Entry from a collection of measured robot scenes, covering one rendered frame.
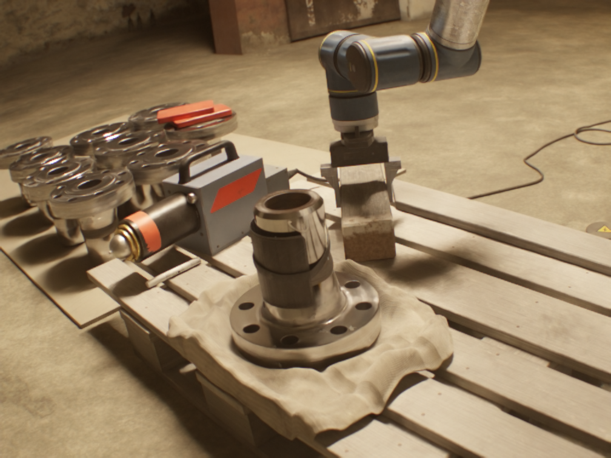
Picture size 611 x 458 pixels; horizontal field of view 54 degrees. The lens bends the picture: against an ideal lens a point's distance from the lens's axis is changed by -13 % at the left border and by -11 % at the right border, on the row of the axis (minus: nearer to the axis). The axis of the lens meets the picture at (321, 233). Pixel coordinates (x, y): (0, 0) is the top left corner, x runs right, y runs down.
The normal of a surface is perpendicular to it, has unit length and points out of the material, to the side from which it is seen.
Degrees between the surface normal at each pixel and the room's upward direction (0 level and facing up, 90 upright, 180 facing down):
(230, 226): 90
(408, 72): 107
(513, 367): 0
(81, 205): 90
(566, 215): 0
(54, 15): 90
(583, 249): 0
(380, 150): 90
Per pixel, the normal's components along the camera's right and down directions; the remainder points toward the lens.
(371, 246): -0.01, 0.42
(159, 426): -0.12, -0.90
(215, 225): 0.78, 0.18
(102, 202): 0.54, 0.29
